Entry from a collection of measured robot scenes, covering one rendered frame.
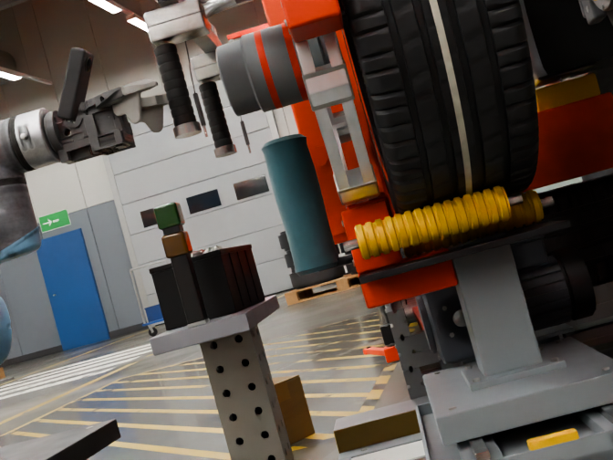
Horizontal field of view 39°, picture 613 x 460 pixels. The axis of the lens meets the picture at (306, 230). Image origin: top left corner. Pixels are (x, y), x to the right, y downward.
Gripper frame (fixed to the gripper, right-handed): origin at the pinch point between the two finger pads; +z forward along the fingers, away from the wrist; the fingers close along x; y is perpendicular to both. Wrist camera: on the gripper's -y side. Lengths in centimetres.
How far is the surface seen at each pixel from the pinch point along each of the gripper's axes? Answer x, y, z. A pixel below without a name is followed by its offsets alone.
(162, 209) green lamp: -6.5, 17.9, -7.8
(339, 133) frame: -39.6, 9.8, 23.5
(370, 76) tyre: 12.7, 9.7, 30.6
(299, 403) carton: -117, 73, -10
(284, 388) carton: -114, 67, -13
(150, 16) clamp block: 2.1, -10.8, 0.5
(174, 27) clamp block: 2.1, -8.1, 3.7
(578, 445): 12, 67, 45
